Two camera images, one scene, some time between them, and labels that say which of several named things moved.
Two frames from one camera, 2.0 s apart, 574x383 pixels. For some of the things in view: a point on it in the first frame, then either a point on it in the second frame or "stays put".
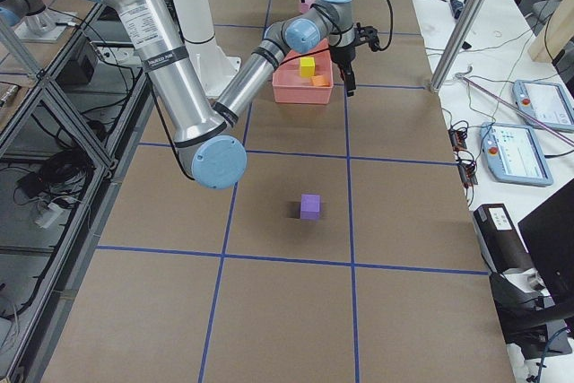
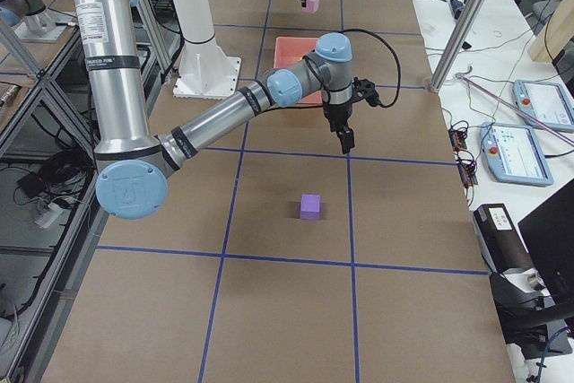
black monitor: x=548 y=233 stays put
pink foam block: x=308 y=2 stays put
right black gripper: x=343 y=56 to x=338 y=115
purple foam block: x=310 y=206 stays put
